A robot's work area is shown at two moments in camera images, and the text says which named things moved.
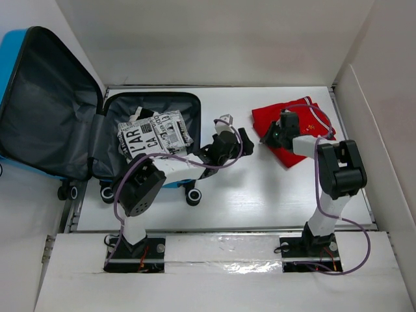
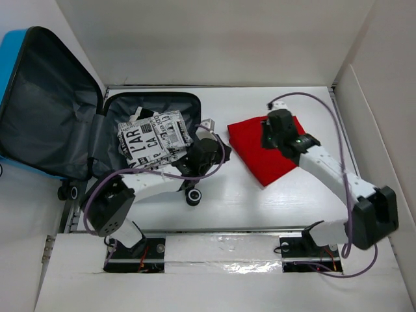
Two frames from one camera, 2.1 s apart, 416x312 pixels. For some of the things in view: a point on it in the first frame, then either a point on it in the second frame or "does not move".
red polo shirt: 312,121 -> 267,164
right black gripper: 267,140 does not move
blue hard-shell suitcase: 54,119 does not move
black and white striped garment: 141,114 does not move
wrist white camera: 220,127 -> 202,133
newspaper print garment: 164,132 does not move
